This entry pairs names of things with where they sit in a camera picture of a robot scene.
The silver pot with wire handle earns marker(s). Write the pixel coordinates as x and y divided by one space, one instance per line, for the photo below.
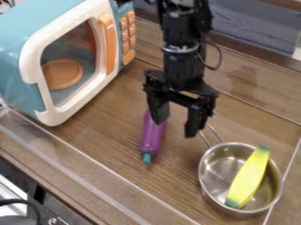
218 168

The yellow toy corn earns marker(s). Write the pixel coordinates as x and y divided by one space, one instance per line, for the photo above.
248 178

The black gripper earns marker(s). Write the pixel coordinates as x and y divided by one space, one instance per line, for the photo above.
179 84

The orange microwave turntable plate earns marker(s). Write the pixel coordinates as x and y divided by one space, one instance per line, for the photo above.
62 73

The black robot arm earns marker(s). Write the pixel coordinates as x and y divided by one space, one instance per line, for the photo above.
185 24

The purple toy eggplant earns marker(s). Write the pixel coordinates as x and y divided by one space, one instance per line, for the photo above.
151 138

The blue toy microwave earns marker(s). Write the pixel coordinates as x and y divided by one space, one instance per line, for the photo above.
91 31

